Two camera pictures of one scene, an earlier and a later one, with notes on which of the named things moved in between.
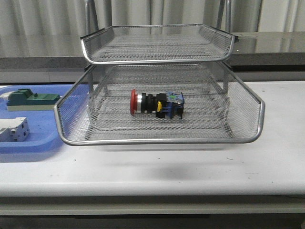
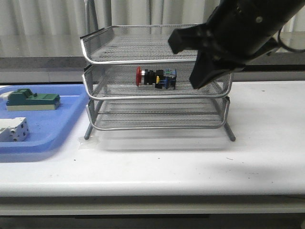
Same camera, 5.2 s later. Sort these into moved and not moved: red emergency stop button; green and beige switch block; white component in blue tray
Moved: red emergency stop button
Not moved: white component in blue tray; green and beige switch block
